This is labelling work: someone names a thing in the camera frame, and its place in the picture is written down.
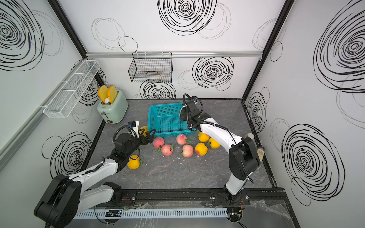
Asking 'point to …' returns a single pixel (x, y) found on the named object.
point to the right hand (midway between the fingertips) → (186, 112)
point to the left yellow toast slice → (103, 91)
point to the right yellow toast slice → (112, 93)
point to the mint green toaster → (113, 113)
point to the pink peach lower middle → (187, 150)
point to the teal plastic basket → (165, 119)
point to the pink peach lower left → (166, 149)
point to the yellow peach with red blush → (203, 137)
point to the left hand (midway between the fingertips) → (149, 129)
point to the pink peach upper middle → (181, 139)
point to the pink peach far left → (158, 141)
